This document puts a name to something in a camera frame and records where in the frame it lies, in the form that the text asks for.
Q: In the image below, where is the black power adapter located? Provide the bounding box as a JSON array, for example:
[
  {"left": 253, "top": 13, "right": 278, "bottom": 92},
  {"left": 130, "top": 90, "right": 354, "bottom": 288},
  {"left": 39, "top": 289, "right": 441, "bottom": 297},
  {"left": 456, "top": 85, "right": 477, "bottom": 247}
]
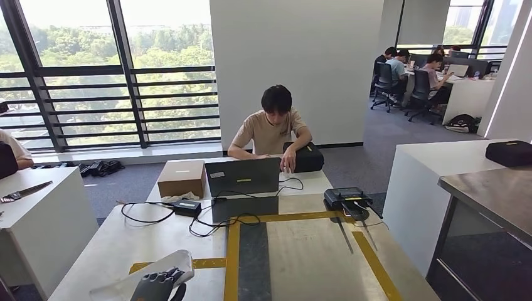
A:
[{"left": 172, "top": 199, "right": 204, "bottom": 219}]

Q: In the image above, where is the white cabinet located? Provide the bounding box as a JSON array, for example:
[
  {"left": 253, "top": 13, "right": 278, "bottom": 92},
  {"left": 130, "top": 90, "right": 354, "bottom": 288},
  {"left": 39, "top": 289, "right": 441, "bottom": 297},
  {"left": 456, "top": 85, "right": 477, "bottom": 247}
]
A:
[{"left": 381, "top": 139, "right": 521, "bottom": 278}]

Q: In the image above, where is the steel workbench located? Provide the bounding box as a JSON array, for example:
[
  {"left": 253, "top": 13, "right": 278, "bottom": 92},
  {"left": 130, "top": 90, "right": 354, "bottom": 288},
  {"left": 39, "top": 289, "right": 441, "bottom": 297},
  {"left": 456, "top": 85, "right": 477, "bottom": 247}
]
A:
[
  {"left": 425, "top": 165, "right": 532, "bottom": 301},
  {"left": 46, "top": 193, "right": 442, "bottom": 301}
]

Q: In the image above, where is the black cable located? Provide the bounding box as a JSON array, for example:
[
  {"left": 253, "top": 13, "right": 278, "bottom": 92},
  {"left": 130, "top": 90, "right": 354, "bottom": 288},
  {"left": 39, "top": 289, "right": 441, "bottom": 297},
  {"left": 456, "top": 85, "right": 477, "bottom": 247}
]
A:
[{"left": 120, "top": 177, "right": 306, "bottom": 239}]

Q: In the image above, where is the grey laptop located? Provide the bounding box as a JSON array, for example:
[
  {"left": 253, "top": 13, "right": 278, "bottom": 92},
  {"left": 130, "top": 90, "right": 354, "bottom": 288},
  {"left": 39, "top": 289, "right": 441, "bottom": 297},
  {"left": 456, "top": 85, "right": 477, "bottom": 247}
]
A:
[{"left": 204, "top": 157, "right": 283, "bottom": 199}]

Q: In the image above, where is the black backpack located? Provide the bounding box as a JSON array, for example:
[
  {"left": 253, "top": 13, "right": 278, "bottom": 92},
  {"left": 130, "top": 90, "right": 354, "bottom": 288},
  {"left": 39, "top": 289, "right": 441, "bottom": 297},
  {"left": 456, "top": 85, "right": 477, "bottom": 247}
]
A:
[{"left": 443, "top": 114, "right": 479, "bottom": 134}]

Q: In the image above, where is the black bag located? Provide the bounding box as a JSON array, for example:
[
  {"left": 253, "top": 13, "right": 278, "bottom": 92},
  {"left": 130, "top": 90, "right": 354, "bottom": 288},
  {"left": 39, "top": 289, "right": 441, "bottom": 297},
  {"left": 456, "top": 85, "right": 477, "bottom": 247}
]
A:
[{"left": 0, "top": 142, "right": 20, "bottom": 181}]

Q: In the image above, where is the white curved plastic part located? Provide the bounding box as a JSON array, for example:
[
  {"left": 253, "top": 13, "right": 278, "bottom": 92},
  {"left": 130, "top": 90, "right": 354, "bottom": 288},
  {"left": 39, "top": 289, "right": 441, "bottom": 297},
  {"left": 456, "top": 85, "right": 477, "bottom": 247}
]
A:
[{"left": 88, "top": 249, "right": 196, "bottom": 301}]

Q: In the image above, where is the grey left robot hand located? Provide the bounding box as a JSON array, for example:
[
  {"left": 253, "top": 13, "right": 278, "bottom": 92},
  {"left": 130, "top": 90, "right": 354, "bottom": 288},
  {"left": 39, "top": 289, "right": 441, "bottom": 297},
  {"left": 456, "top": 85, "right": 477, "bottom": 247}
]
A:
[{"left": 130, "top": 267, "right": 188, "bottom": 301}]

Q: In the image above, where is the black gear pile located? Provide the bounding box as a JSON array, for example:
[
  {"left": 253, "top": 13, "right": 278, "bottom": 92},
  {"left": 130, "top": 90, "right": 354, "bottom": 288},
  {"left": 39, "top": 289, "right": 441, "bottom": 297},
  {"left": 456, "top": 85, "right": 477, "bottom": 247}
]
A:
[{"left": 31, "top": 159, "right": 126, "bottom": 179}]

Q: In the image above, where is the black office chair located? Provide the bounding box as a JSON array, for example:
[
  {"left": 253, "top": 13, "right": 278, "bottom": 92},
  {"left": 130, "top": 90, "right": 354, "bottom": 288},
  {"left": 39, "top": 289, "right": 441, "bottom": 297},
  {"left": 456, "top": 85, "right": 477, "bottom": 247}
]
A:
[
  {"left": 369, "top": 61, "right": 401, "bottom": 114},
  {"left": 405, "top": 68, "right": 444, "bottom": 126}
]

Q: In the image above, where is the dark window railing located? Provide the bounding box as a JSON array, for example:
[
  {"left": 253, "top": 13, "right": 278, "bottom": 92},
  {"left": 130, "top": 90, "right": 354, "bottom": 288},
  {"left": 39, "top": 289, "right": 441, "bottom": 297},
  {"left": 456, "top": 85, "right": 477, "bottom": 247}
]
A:
[{"left": 0, "top": 0, "right": 222, "bottom": 154}]

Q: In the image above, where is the black silver hand tool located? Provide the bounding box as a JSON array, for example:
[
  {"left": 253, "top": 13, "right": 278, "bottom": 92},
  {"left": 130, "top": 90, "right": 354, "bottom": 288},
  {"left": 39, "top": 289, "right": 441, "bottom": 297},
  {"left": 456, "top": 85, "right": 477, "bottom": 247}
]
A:
[{"left": 0, "top": 180, "right": 55, "bottom": 205}]

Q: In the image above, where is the brown cardboard box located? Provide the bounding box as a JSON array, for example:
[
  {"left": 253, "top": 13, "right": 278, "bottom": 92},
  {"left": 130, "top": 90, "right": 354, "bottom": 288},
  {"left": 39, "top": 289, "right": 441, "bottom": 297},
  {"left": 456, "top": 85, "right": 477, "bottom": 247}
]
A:
[{"left": 156, "top": 159, "right": 208, "bottom": 200}]

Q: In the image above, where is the black antenna controller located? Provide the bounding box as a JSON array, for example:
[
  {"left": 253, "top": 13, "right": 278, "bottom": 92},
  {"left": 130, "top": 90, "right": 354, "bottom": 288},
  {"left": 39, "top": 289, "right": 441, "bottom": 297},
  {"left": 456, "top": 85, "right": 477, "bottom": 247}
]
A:
[{"left": 322, "top": 187, "right": 385, "bottom": 221}]

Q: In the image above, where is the white office desk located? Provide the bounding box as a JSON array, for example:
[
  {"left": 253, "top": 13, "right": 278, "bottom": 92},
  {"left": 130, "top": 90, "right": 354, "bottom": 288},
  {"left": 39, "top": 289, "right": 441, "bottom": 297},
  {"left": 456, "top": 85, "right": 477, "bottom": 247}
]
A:
[{"left": 405, "top": 68, "right": 497, "bottom": 126}]

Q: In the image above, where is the white crumpled tissue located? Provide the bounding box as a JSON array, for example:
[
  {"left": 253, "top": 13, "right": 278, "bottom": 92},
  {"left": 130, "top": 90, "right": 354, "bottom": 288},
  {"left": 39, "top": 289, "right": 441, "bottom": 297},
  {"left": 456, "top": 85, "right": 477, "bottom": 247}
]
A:
[{"left": 161, "top": 191, "right": 201, "bottom": 205}]

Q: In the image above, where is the white table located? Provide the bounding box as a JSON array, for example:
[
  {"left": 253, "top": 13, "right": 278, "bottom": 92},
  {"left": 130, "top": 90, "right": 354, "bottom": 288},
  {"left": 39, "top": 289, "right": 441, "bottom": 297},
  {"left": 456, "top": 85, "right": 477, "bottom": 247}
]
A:
[{"left": 0, "top": 166, "right": 100, "bottom": 301}]

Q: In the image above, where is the black hard case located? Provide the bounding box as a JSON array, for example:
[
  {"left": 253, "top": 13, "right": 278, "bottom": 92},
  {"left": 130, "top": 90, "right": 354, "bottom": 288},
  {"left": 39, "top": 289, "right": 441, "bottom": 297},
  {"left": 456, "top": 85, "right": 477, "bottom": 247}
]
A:
[
  {"left": 484, "top": 140, "right": 532, "bottom": 169},
  {"left": 282, "top": 141, "right": 326, "bottom": 174}
]

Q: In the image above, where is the silver laptop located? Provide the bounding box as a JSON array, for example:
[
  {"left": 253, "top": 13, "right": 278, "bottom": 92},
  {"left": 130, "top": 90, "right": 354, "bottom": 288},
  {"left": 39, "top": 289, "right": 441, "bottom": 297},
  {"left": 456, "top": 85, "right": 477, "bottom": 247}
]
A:
[{"left": 446, "top": 63, "right": 470, "bottom": 79}]

